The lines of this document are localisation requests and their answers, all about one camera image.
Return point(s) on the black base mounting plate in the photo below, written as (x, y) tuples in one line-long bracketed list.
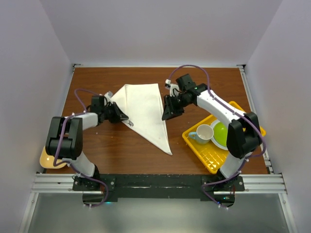
[(151, 186)]

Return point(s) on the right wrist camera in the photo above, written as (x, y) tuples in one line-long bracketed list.
[(173, 88)]

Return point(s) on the light blue mug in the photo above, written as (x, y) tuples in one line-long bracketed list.
[(203, 134)]

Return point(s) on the white cloth napkin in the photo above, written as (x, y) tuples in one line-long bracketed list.
[(143, 105)]

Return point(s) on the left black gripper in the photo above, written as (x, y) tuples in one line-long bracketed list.
[(119, 115)]

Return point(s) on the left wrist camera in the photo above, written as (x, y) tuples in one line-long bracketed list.
[(108, 94)]

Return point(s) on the tan wooden plate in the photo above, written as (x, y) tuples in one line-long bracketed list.
[(46, 161)]

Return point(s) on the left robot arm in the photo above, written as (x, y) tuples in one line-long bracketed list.
[(65, 137)]

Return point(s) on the silver table knife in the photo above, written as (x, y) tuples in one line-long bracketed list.
[(130, 123)]

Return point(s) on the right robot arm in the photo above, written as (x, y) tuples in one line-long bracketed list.
[(243, 135)]

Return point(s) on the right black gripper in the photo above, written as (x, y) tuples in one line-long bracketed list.
[(170, 111)]

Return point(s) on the green plate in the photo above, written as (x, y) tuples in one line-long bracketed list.
[(219, 134)]

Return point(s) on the aluminium table frame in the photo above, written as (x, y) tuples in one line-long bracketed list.
[(117, 149)]

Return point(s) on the yellow plastic tray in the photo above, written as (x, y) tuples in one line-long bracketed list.
[(211, 156)]

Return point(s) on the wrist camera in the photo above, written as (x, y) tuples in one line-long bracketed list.
[(108, 94), (173, 88)]

